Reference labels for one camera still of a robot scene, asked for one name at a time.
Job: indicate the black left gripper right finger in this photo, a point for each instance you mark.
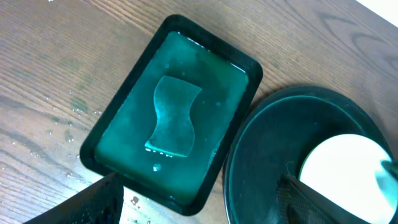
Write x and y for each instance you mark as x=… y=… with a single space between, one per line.
x=298 y=203

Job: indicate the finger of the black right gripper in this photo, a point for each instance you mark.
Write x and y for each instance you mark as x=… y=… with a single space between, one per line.
x=391 y=167

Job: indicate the rectangular black sponge tray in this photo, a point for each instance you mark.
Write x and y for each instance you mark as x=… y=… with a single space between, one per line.
x=228 y=79

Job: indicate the round black tray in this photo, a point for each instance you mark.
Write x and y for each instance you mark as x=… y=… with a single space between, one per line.
x=275 y=140

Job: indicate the green sponge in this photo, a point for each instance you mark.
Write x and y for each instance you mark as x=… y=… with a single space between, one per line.
x=174 y=133

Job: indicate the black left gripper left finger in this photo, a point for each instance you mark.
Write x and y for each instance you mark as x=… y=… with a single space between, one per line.
x=101 y=202

